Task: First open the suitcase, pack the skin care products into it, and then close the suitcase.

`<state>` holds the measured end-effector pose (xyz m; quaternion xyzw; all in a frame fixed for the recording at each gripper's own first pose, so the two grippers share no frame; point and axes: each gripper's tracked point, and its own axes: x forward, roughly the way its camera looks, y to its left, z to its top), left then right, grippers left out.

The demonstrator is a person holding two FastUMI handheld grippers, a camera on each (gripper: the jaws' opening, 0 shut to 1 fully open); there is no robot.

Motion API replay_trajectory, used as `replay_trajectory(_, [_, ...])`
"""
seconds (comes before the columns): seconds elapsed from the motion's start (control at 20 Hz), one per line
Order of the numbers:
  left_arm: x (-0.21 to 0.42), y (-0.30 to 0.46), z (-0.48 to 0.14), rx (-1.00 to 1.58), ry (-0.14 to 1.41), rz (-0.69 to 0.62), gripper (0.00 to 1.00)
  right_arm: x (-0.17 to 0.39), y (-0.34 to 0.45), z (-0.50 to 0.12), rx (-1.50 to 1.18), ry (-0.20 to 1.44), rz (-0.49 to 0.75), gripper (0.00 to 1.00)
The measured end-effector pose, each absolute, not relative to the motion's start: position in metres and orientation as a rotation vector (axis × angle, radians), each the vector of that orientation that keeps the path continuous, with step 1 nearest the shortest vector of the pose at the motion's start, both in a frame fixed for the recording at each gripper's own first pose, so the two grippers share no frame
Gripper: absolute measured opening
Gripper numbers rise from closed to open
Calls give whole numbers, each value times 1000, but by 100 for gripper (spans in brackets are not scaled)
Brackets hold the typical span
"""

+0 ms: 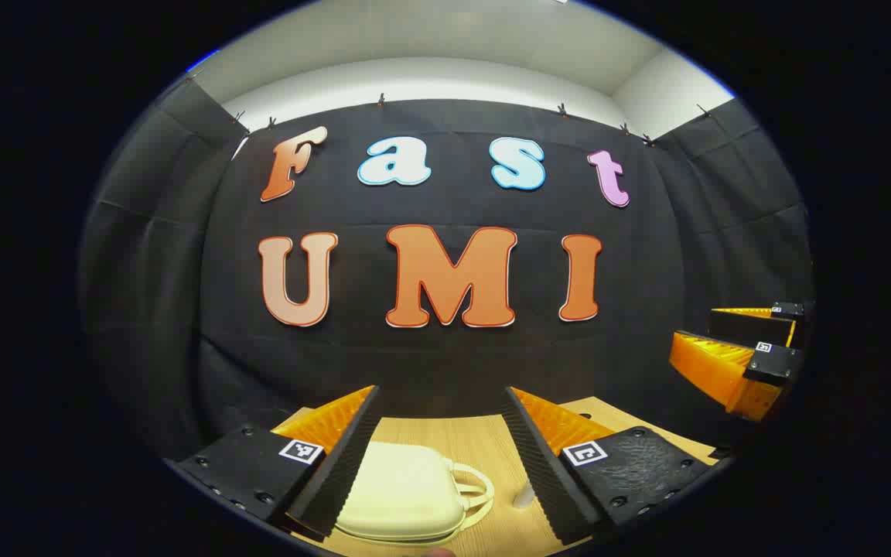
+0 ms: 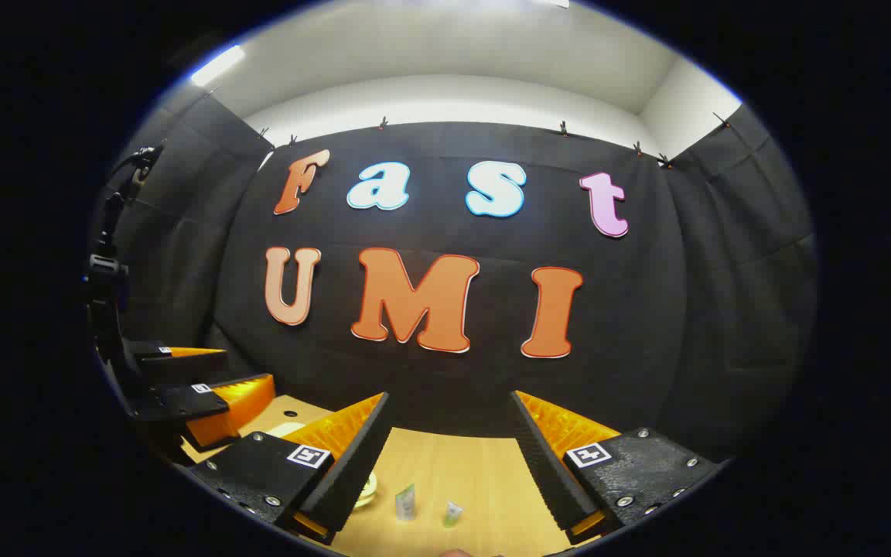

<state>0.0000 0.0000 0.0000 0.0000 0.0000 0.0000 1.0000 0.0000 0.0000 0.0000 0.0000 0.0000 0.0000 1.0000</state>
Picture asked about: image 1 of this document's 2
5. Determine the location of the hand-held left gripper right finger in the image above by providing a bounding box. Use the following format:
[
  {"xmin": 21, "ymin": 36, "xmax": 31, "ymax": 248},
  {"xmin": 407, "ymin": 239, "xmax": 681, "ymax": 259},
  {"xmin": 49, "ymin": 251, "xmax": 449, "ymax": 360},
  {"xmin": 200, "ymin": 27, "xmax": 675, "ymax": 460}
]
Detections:
[{"xmin": 502, "ymin": 387, "xmax": 714, "ymax": 546}]

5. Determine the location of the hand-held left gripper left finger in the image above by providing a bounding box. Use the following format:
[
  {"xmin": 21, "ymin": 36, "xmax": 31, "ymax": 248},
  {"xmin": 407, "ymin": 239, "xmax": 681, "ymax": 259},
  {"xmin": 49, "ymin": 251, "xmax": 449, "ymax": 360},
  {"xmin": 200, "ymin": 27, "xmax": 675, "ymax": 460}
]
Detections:
[{"xmin": 175, "ymin": 384, "xmax": 381, "ymax": 541}]

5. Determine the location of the cream suitcase with handle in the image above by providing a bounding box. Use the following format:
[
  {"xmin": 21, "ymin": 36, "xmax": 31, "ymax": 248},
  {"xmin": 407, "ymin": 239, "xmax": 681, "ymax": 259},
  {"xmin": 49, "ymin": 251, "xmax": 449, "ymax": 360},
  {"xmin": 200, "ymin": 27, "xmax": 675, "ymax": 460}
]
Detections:
[{"xmin": 333, "ymin": 441, "xmax": 496, "ymax": 542}]

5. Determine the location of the row of small cloth clips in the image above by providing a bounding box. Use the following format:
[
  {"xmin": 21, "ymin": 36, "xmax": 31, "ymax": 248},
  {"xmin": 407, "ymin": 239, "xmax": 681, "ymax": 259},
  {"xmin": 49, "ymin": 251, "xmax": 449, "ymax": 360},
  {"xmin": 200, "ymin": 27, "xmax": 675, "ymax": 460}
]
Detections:
[{"xmin": 183, "ymin": 70, "xmax": 717, "ymax": 149}]

